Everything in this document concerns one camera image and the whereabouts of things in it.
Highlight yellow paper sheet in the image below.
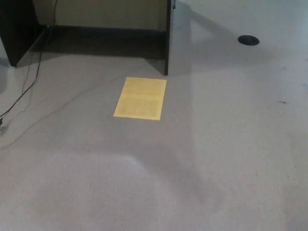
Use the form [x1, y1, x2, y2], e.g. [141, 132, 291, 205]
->
[113, 77, 167, 120]

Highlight thin black cable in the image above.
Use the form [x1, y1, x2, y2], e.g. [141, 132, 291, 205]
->
[4, 49, 34, 115]

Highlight black round floor cap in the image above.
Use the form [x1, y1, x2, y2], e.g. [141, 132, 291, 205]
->
[237, 35, 260, 46]

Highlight grey cable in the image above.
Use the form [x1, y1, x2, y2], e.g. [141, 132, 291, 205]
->
[0, 76, 127, 149]

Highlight thick black cable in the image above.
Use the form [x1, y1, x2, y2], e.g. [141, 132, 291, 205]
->
[0, 0, 58, 116]

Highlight dark wooden desk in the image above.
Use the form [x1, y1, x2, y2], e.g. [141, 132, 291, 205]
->
[0, 0, 178, 76]

